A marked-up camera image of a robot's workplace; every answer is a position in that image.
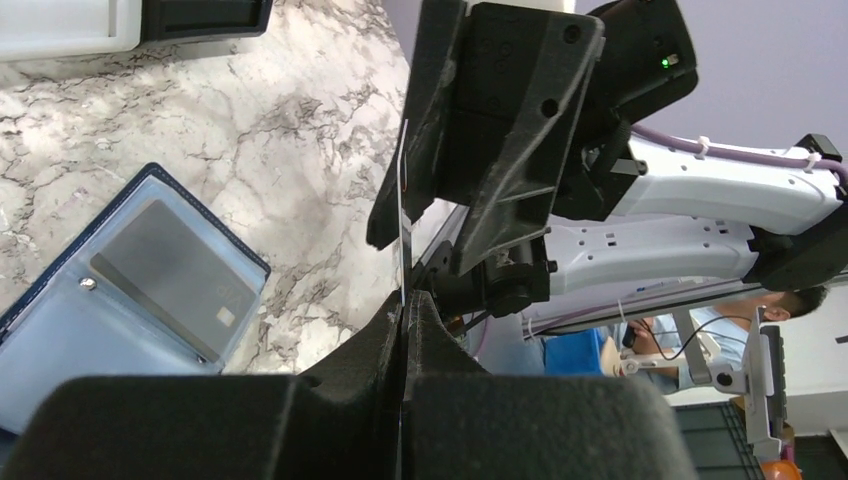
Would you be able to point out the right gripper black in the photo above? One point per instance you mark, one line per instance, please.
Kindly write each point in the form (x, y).
(543, 105)

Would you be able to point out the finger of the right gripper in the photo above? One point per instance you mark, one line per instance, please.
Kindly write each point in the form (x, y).
(423, 122)

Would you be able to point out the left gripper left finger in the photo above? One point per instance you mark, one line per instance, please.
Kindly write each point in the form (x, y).
(337, 420)

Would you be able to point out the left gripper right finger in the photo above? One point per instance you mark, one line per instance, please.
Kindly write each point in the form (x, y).
(461, 422)

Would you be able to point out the black VIP credit card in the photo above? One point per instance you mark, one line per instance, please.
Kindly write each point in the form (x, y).
(404, 225)

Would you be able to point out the blue card holder wallet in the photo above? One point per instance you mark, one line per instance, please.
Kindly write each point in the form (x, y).
(72, 322)

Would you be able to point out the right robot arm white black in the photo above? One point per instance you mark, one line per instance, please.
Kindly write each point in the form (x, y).
(678, 170)

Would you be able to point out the person in blue shirt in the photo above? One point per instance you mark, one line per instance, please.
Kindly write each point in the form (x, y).
(727, 323)

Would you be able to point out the grey equipment stand background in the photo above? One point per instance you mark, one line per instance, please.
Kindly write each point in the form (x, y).
(756, 382)

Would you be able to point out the white middle sorting bin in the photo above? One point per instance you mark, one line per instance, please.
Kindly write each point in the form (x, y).
(46, 29)

